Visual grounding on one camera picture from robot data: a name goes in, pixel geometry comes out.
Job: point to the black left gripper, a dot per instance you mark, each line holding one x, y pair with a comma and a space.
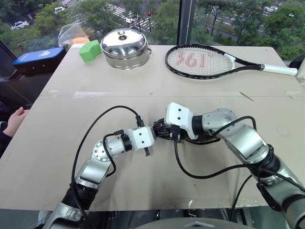
163, 135

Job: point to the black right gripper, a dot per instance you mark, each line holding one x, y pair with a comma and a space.
160, 125

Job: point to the small black object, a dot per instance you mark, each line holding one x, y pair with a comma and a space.
190, 140

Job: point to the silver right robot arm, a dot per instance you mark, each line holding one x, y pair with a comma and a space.
245, 140

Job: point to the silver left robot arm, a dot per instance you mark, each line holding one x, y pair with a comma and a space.
95, 167

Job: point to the blue and black device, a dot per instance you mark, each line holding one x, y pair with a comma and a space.
38, 57

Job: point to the bystander's bare hand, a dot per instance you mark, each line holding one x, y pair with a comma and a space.
15, 122

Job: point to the small metal hook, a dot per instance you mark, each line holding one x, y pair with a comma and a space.
190, 208

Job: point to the stainless steel pot lid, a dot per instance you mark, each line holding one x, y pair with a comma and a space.
124, 43

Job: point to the black white tennis racket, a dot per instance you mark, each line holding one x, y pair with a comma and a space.
240, 61

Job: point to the green foam block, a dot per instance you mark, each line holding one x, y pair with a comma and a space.
88, 51

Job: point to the orange round object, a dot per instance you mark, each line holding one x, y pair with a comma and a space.
79, 40

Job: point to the clear plastic bag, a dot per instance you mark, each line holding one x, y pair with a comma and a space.
69, 32

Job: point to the white parked car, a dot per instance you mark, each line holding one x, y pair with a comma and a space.
271, 8
19, 24
58, 10

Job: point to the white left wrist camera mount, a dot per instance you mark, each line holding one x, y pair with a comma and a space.
143, 138

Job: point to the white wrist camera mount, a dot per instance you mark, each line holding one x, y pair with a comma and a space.
143, 138
178, 114

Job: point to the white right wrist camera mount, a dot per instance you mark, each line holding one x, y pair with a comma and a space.
178, 114

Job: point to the dark window frame post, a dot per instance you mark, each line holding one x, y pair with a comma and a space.
187, 21

